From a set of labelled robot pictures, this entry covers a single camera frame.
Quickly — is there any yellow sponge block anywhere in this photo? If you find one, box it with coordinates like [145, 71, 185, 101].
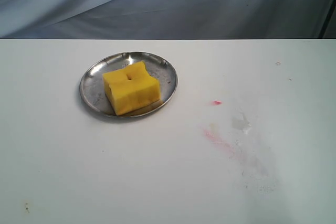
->
[102, 61, 161, 116]

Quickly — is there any round stainless steel plate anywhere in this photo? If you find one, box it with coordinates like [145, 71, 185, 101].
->
[79, 52, 178, 118]

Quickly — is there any grey fabric backdrop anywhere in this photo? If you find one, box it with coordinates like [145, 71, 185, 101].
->
[1, 0, 331, 40]

